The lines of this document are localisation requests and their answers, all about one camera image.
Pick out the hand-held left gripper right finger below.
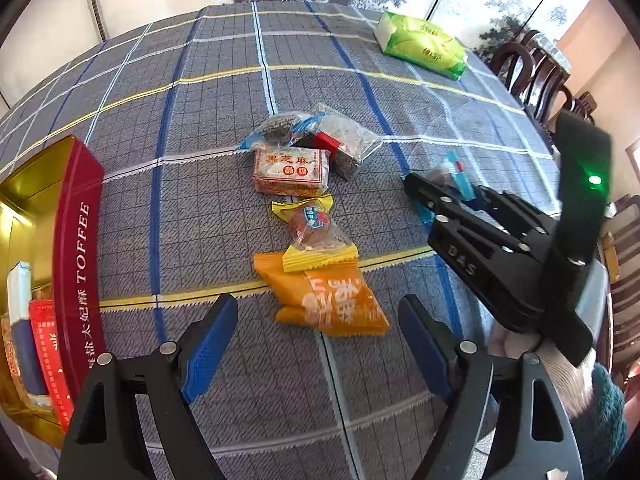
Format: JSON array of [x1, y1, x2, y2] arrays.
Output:
[[397, 294, 585, 480]]

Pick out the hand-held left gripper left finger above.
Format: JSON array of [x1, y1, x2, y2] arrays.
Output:
[[57, 294, 240, 480]]

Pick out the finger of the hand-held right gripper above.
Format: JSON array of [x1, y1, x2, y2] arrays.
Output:
[[402, 172, 501, 231], [474, 186, 557, 246]]

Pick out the teal candy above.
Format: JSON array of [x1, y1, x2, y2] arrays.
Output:
[[420, 152, 476, 223]]

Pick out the orange snack packet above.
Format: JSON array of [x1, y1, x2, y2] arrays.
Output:
[[252, 251, 392, 337]]

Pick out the clear packet with red label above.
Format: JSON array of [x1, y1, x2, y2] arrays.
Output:
[[295, 102, 383, 181]]

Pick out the yellow brown candy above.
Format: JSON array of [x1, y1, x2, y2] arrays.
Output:
[[271, 194, 360, 274]]

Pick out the brown sesame cake packet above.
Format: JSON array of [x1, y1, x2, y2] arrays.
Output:
[[252, 145, 331, 197]]

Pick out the red tin box gold interior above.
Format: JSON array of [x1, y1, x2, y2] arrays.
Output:
[[0, 135, 107, 436]]

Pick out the red snack packet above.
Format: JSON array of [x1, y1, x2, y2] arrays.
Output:
[[29, 299, 76, 433]]

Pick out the clear blue-twist dark candy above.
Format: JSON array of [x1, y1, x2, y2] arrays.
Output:
[[239, 111, 326, 151]]

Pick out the white and blue snack packet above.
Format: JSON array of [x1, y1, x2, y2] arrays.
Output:
[[6, 261, 51, 401]]

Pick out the clear fried snack packet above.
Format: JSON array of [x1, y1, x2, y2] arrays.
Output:
[[0, 312, 23, 396]]

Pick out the person's right forearm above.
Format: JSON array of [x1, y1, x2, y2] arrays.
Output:
[[570, 362, 628, 480]]

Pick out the person's right hand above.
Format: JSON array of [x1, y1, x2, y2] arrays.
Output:
[[487, 322, 598, 418]]

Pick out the green tissue pack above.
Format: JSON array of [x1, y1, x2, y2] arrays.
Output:
[[374, 10, 469, 81]]

